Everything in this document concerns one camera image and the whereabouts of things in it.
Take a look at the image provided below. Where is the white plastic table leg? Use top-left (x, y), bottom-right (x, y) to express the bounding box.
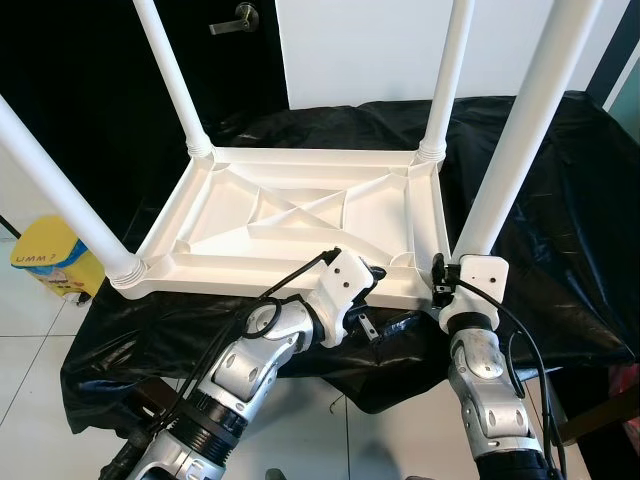
top-left (133, 0), bottom-right (214, 159)
top-left (452, 0), bottom-right (604, 259)
top-left (417, 0), bottom-right (476, 163)
top-left (0, 95), bottom-right (149, 291)

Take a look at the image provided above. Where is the black glossy tablecloth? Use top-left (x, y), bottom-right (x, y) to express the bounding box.
top-left (60, 92), bottom-right (640, 431)

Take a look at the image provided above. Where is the brown wooden table leg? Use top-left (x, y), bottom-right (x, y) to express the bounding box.
top-left (560, 385), bottom-right (640, 446)
top-left (135, 378), bottom-right (176, 411)

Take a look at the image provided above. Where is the pink plastic bag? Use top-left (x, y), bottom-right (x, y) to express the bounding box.
top-left (605, 365), bottom-right (640, 401)

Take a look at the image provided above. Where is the yellow cardboard box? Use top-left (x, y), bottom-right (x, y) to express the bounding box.
top-left (10, 215), bottom-right (106, 301)

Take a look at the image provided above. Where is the black door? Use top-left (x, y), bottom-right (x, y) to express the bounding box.
top-left (0, 0), bottom-right (291, 241)

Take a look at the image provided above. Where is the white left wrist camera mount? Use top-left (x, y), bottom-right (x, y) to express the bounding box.
top-left (305, 250), bottom-right (376, 346)

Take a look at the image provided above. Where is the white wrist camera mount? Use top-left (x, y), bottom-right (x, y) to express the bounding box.
top-left (305, 250), bottom-right (376, 346)
top-left (438, 255), bottom-right (507, 326)

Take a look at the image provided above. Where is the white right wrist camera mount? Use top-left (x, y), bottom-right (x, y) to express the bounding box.
top-left (438, 255), bottom-right (507, 326)

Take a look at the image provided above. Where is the metal door handle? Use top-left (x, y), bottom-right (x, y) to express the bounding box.
top-left (209, 3), bottom-right (259, 36)

